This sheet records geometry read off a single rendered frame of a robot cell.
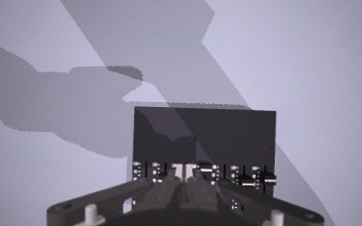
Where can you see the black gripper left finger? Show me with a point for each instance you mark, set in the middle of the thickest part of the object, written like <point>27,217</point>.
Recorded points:
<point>100,206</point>

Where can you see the black lighting desk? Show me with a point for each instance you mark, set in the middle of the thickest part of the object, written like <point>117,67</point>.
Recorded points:
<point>236,145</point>

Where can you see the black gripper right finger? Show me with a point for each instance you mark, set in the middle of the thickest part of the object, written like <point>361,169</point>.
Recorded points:
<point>259,208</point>

